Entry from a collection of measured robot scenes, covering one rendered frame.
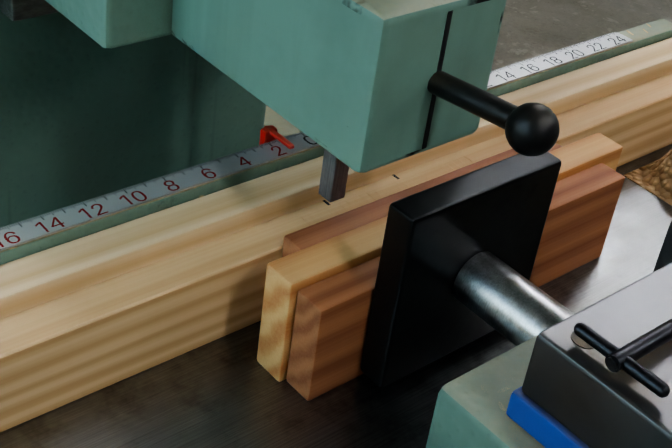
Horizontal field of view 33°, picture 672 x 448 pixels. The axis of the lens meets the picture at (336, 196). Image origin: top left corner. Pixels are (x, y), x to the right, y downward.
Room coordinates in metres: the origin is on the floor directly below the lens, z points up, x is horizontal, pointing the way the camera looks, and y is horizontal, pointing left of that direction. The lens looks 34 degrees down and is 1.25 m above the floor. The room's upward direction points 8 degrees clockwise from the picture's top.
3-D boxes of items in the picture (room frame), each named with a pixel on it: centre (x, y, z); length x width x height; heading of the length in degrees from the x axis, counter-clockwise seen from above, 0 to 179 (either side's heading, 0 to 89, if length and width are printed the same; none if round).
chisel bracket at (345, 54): (0.46, 0.01, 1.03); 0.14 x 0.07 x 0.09; 44
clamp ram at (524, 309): (0.38, -0.08, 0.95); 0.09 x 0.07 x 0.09; 134
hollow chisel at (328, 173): (0.44, 0.00, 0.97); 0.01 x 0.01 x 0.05; 44
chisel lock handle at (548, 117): (0.39, -0.05, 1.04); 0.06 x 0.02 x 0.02; 44
